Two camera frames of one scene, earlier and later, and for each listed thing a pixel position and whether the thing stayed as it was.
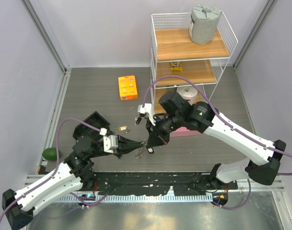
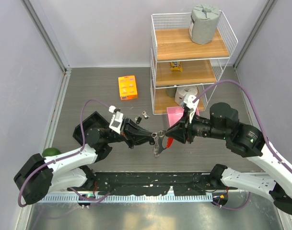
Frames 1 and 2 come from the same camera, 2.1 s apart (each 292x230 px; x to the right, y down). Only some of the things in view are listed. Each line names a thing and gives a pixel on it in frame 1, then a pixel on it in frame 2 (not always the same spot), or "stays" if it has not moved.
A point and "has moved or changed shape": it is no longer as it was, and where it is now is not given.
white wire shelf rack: (181, 66) stays
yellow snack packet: (176, 65) stays
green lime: (51, 154) stays
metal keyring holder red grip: (138, 153) has moved or changed shape
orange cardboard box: (127, 87) stays
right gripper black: (157, 137) → (178, 132)
